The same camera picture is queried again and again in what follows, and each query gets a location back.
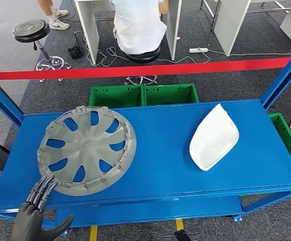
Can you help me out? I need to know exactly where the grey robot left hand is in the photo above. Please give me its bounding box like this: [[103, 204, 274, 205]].
[[12, 175, 75, 241]]

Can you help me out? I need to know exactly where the grey plastic wheel hubcap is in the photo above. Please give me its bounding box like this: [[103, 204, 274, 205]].
[[37, 105, 136, 197]]

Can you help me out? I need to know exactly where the blue steel shelf rack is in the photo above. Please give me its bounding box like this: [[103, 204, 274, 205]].
[[0, 38, 291, 237]]

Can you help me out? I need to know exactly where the white mirror cover part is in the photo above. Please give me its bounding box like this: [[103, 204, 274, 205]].
[[189, 103, 240, 172]]

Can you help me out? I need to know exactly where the green plastic crate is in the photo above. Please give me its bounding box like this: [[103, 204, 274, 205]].
[[143, 83, 199, 106], [88, 84, 144, 108], [268, 112, 291, 175]]

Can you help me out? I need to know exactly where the black foot pedal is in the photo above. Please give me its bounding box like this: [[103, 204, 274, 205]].
[[67, 31, 84, 60]]

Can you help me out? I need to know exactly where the black round swivel stool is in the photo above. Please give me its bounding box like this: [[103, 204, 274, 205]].
[[12, 19, 72, 83]]

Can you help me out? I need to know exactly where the person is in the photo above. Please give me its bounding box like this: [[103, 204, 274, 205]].
[[37, 0, 70, 31], [109, 0, 170, 56]]

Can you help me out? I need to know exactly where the red barrier belt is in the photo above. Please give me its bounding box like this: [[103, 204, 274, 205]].
[[0, 57, 291, 81]]

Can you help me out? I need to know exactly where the black stool chrome base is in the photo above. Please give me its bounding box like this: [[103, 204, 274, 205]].
[[124, 46, 161, 86]]

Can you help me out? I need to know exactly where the white power strip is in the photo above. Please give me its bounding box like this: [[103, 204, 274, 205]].
[[188, 47, 209, 54]]

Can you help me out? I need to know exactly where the robot body bracket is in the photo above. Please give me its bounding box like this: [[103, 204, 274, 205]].
[[173, 229, 191, 241]]

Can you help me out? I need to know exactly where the grey metal table frame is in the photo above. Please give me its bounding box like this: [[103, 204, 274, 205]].
[[199, 0, 290, 31]]

